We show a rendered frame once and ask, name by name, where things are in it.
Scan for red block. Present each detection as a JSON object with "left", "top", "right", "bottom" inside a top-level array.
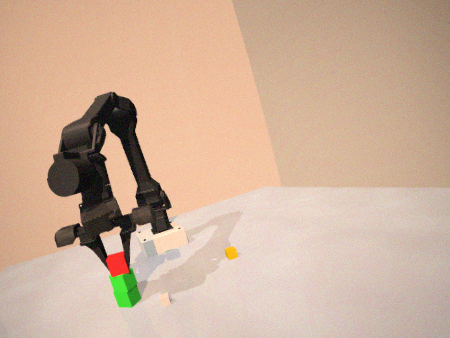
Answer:
[{"left": 106, "top": 252, "right": 130, "bottom": 277}]

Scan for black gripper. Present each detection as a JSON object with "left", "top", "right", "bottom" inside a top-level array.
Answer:
[{"left": 54, "top": 184, "right": 157, "bottom": 270}]

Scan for green block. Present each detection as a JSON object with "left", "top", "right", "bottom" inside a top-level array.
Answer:
[
  {"left": 109, "top": 268, "right": 138, "bottom": 292},
  {"left": 113, "top": 285, "right": 141, "bottom": 308}
]

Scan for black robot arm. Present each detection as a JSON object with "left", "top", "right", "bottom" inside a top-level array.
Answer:
[{"left": 47, "top": 91, "right": 174, "bottom": 238}]

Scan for small yellow block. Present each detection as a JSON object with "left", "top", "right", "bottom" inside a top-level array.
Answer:
[{"left": 225, "top": 246, "right": 238, "bottom": 260}]

